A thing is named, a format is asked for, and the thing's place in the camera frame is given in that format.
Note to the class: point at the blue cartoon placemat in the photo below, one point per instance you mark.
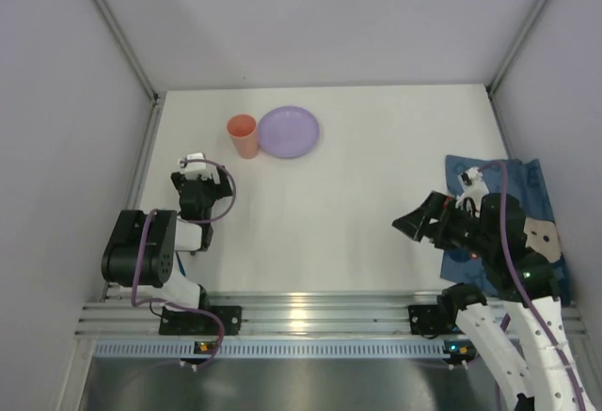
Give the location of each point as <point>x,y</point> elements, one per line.
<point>526,183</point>

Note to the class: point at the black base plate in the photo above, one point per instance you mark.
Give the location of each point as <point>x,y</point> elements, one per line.
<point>185,323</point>
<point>430,322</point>

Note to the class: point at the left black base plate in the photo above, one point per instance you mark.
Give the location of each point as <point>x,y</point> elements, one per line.
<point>185,323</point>

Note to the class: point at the aluminium mounting rail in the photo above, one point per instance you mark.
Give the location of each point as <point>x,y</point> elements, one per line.
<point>318,315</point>

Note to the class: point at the salmon plastic cup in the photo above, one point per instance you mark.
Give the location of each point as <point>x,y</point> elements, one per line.
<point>242,130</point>

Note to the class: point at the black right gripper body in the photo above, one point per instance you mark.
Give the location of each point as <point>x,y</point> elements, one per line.
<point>435,221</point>

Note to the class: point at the left aluminium frame post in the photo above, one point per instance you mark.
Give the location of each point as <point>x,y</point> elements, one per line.
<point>125,48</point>

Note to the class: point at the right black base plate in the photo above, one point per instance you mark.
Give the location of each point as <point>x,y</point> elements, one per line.
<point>430,322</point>

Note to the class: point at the aluminium frame post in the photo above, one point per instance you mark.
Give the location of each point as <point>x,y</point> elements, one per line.
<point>528,24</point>
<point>125,48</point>

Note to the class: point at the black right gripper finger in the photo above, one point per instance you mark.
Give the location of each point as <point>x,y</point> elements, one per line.
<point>415,224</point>
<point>435,234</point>

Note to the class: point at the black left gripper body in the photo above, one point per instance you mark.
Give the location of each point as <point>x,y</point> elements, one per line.
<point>199,183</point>

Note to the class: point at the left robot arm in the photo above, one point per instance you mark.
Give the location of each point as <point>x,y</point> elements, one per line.
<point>142,253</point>

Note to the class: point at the right aluminium frame post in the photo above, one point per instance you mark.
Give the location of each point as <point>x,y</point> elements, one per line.
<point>528,24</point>

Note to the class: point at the purple plastic plate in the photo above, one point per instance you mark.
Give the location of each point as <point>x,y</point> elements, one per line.
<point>288,132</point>

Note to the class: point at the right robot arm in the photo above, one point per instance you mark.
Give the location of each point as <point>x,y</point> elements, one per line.
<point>538,373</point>

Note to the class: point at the perforated cable duct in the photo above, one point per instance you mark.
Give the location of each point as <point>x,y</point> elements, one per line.
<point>283,349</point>

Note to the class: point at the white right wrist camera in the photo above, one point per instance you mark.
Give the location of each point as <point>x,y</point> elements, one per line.
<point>473,186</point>

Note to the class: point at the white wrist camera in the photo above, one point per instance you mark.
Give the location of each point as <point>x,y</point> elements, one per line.
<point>194,167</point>
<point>473,186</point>

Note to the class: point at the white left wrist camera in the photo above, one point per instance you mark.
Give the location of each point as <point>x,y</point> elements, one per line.
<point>194,167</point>

